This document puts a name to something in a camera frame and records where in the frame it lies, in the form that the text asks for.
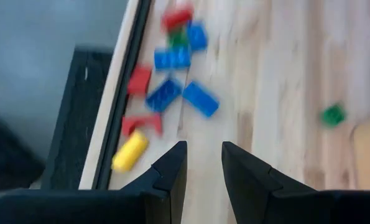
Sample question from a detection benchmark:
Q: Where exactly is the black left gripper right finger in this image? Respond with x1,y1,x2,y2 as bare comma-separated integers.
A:
221,141,370,224

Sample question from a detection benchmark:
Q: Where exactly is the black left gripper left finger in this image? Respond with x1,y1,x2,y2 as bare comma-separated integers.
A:
0,141,188,224

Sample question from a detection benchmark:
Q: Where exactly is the blue toy block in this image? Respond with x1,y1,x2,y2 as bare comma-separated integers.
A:
186,21,209,52
144,77,183,113
153,45,192,72
181,80,220,119

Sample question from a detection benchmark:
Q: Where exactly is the green toy block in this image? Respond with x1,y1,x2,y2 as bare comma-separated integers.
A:
167,27,190,49
320,102,347,128

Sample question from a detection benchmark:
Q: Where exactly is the red rectangular toy block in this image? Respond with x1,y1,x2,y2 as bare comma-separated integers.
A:
127,64,154,96
160,4,195,32

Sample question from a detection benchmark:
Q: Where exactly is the yellow cylinder toy block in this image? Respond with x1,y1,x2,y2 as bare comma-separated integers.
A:
111,129,150,174

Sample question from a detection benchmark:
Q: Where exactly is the red arch toy block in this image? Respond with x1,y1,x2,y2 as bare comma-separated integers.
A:
121,113,164,138

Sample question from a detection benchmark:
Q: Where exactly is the yellow-orange plastic bin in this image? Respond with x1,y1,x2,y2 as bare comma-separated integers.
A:
351,115,370,191

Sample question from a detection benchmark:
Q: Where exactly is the black aluminium table frame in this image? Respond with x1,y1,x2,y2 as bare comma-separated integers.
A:
91,0,154,191

